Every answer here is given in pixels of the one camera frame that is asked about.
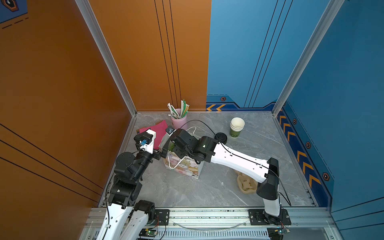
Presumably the cartoon paper gift bag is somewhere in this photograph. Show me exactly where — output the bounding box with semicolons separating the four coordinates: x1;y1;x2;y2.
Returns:
159;126;204;179

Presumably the black cup lid stack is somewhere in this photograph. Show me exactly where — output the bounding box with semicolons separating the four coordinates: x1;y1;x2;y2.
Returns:
215;133;228;145

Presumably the stack of paper cups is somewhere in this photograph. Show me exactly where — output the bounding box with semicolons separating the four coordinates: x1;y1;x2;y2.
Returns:
230;117;245;138

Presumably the pulp cup carrier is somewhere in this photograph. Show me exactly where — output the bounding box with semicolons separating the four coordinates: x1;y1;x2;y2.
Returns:
235;171;258;195

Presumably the green napkin stack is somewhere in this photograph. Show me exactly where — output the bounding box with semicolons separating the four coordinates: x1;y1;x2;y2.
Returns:
168;142;175;152

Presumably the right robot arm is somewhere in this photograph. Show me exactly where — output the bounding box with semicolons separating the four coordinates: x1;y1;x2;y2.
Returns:
162;129;283;225

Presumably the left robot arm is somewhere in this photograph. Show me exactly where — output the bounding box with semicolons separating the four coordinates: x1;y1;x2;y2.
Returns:
97;150;162;240

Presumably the pink straw holder cup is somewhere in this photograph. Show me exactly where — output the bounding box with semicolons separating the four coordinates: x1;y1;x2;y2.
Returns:
171;111;188;130

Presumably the pink napkin stack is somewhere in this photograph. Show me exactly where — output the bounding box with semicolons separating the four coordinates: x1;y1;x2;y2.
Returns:
139;120;168;150

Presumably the bundle of wrapped straws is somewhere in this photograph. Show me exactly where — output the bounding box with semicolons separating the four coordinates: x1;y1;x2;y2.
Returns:
167;100;190;119

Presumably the left green circuit board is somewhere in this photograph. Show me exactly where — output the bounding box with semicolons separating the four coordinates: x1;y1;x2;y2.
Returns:
139;229;158;239

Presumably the green circuit board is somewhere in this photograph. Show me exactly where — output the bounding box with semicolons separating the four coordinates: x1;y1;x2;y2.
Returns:
139;229;158;239
275;229;291;236

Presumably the right green circuit board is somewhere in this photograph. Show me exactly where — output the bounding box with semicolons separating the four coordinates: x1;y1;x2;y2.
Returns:
275;229;291;236

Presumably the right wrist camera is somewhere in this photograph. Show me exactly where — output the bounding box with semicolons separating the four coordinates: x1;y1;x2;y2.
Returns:
166;126;176;136

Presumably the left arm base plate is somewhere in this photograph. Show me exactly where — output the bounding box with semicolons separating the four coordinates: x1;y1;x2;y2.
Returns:
128;209;170;226

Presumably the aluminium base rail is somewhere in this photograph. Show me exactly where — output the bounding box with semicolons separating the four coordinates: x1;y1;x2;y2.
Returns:
80;207;343;240

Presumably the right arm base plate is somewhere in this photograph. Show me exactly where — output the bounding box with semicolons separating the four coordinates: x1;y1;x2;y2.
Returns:
248;209;292;226

